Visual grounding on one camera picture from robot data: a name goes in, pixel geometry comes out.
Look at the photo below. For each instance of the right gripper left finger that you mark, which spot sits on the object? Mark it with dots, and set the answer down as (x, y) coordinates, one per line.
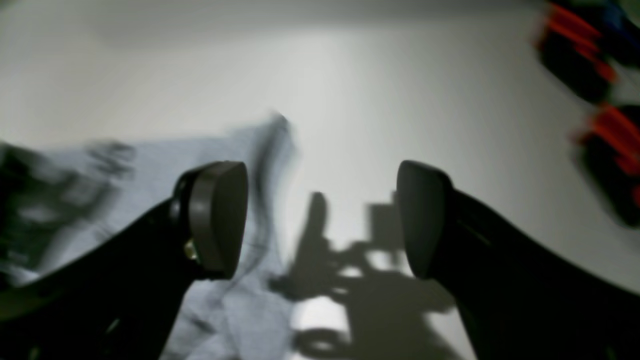
(120, 300)

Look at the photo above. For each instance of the top blue orange bar clamp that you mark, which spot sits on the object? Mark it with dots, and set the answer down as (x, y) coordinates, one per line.
(582, 40)

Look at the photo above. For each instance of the blue orange bar clamp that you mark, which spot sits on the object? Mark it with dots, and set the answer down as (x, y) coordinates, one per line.
(608, 153)
(582, 40)

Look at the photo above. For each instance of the grey T-shirt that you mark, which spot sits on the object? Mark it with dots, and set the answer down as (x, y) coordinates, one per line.
(57, 205)

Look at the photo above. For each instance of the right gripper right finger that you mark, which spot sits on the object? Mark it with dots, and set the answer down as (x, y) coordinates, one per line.
(517, 300)

